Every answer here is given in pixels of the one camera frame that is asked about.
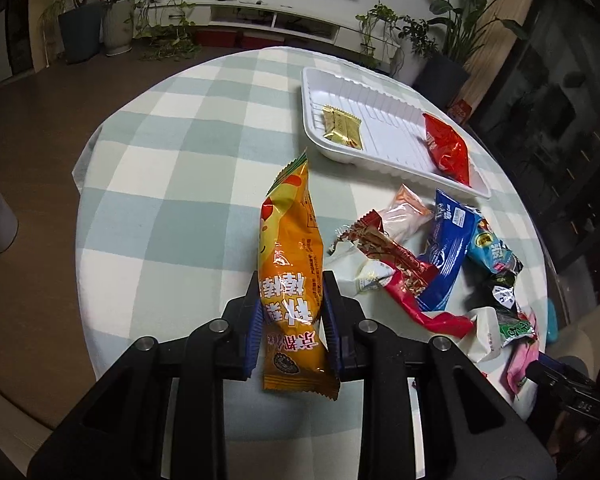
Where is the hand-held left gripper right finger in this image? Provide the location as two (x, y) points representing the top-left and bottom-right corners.
(324, 270), (557, 480)

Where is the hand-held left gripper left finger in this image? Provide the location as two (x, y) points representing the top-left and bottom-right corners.
(27, 270), (264, 480)

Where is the orange snack packet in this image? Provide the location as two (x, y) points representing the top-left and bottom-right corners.
(257, 149), (341, 402)

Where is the clear packet with orange print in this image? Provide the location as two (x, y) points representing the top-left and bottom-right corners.
(379, 184), (432, 242)

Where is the light blue snack packet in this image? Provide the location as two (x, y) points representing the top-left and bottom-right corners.
(467, 215), (524, 277)

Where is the white plastic tray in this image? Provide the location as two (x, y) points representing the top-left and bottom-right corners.
(301, 66), (492, 200)

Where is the pink snack packet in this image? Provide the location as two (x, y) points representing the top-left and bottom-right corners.
(505, 315), (542, 402)

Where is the small white snack packet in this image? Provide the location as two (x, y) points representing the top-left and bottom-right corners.
(351, 255), (397, 297)

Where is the light blue plastic object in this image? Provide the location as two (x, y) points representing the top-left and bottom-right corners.
(547, 297), (562, 347)

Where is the green snack packet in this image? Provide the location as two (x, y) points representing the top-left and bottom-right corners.
(497, 310), (537, 349)

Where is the dark red star-print packet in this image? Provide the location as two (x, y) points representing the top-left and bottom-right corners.
(329, 210), (439, 287)

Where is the black snack packet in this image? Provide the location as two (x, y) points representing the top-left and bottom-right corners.
(472, 272), (522, 322)

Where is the dark blue snack packet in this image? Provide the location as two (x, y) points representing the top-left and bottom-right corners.
(416, 189), (482, 312)

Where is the gold snack packet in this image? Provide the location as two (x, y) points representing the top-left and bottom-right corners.
(322, 105), (364, 151)

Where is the plain red snack packet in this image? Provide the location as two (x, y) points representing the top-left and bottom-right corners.
(422, 112), (471, 186)

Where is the red paper bag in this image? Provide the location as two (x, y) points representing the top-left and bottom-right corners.
(447, 100), (477, 127)

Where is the large-leaf plant in dark pot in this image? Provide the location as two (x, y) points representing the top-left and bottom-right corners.
(413, 0), (537, 107)

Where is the red storage box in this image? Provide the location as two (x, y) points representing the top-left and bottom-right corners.
(240, 32), (274, 51)
(195, 30), (239, 49)

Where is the bushy plant in white pot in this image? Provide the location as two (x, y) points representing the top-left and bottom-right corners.
(397, 16), (438, 86)

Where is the small leafy vine plant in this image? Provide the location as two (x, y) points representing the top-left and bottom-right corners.
(355, 2), (406, 72)

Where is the white television cabinet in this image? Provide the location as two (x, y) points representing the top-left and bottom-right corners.
(179, 0), (362, 52)

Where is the trailing vine plant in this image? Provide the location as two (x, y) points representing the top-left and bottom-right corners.
(136, 0), (203, 62)

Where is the plant in tall white pot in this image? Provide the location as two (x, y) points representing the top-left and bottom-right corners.
(101, 0), (143, 57)

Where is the plant in dark grey pot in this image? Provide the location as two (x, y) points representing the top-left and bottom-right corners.
(40, 0), (112, 64)

